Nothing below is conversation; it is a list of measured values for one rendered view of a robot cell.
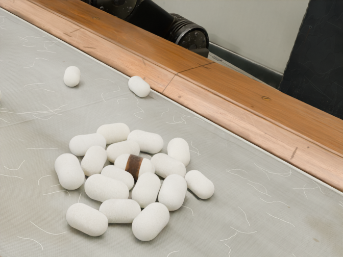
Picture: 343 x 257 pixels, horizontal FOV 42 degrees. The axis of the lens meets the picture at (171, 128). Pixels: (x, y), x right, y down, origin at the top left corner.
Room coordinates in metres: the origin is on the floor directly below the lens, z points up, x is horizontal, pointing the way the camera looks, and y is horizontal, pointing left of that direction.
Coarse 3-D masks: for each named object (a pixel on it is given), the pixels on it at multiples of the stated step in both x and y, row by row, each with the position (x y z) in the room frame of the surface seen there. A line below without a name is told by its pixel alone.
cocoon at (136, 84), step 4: (136, 76) 0.51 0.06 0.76; (132, 80) 0.50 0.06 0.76; (136, 80) 0.50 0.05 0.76; (140, 80) 0.50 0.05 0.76; (128, 84) 0.51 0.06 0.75; (132, 84) 0.50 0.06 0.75; (136, 84) 0.50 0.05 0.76; (140, 84) 0.49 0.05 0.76; (144, 84) 0.49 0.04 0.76; (148, 84) 0.50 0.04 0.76; (132, 88) 0.50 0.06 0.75; (136, 88) 0.49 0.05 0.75; (140, 88) 0.49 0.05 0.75; (144, 88) 0.49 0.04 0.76; (148, 88) 0.49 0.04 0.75; (136, 92) 0.49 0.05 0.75; (140, 92) 0.49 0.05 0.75; (144, 92) 0.49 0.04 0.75; (148, 92) 0.49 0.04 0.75; (140, 96) 0.49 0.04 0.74; (144, 96) 0.49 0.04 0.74
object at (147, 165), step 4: (120, 156) 0.33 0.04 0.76; (124, 156) 0.33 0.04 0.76; (128, 156) 0.33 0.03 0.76; (116, 160) 0.33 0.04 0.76; (120, 160) 0.33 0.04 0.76; (124, 160) 0.33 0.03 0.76; (144, 160) 0.33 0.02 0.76; (148, 160) 0.33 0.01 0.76; (116, 164) 0.33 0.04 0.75; (120, 164) 0.32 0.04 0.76; (124, 164) 0.32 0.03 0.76; (144, 164) 0.33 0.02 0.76; (148, 164) 0.33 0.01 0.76; (152, 164) 0.33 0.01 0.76; (120, 168) 0.32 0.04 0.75; (124, 168) 0.32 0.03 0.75; (140, 168) 0.32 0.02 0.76; (144, 168) 0.32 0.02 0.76; (148, 168) 0.32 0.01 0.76; (152, 168) 0.33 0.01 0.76; (140, 172) 0.32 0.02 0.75; (144, 172) 0.32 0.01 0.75; (152, 172) 0.33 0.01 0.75
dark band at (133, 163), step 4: (132, 156) 0.33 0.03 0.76; (136, 156) 0.33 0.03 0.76; (128, 160) 0.33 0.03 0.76; (132, 160) 0.33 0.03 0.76; (136, 160) 0.33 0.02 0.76; (140, 160) 0.33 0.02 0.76; (128, 164) 0.32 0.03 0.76; (132, 164) 0.32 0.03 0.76; (136, 164) 0.32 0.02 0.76; (140, 164) 0.32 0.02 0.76; (128, 168) 0.32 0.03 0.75; (132, 168) 0.32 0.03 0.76; (136, 168) 0.32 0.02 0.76; (132, 172) 0.32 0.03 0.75; (136, 172) 0.32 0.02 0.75; (136, 176) 0.32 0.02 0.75; (136, 180) 0.32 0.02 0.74
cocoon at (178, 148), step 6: (174, 138) 0.38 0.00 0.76; (180, 138) 0.38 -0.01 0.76; (168, 144) 0.38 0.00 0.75; (174, 144) 0.37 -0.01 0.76; (180, 144) 0.37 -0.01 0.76; (186, 144) 0.37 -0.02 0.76; (168, 150) 0.37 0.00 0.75; (174, 150) 0.36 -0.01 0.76; (180, 150) 0.36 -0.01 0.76; (186, 150) 0.36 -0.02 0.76; (174, 156) 0.35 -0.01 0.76; (180, 156) 0.35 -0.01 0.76; (186, 156) 0.36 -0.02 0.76; (186, 162) 0.35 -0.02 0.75
